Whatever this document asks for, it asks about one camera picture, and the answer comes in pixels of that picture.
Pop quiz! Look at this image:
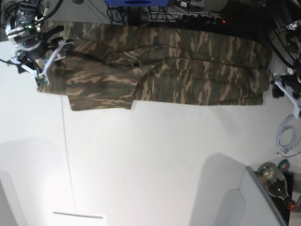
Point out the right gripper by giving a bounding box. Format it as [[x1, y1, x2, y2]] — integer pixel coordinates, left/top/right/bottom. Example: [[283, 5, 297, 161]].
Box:
[[14, 25, 65, 65]]

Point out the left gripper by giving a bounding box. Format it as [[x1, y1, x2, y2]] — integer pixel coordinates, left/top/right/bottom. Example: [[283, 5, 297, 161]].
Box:
[[272, 70, 301, 98]]

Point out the camouflage t-shirt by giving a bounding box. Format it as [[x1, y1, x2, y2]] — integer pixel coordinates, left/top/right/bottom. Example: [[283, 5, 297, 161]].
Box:
[[38, 21, 271, 111]]

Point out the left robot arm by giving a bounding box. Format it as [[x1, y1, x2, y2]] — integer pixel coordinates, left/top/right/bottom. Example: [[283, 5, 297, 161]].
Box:
[[267, 0, 301, 99]]

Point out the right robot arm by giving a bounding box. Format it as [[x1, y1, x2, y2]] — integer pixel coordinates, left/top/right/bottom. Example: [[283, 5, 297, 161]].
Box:
[[5, 0, 64, 60]]

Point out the green tape roll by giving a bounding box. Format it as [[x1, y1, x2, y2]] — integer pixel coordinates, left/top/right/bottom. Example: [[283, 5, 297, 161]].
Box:
[[278, 159, 290, 172]]

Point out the clear plastic bottle red cap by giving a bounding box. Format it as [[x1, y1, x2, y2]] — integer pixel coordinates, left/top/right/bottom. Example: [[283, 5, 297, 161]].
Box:
[[256, 162, 297, 211]]

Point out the blue bin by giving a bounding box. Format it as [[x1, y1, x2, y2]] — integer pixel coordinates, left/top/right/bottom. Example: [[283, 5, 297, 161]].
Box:
[[105, 0, 174, 7]]

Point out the black mesh tray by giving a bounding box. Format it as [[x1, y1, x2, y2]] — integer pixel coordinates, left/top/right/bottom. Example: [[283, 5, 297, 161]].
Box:
[[270, 171, 294, 224]]

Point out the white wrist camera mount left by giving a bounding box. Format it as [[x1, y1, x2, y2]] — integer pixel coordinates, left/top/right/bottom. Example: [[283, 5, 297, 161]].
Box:
[[271, 73, 301, 119]]

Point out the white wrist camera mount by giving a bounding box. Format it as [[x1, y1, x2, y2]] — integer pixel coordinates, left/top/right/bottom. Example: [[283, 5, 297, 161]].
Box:
[[6, 37, 74, 88], [271, 73, 301, 119]]

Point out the coiled white cable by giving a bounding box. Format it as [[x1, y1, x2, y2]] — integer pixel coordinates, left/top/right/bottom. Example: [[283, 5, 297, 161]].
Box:
[[275, 112, 301, 157]]

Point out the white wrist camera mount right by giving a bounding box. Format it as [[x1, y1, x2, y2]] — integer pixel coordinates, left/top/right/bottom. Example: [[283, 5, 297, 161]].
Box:
[[6, 37, 74, 88]]

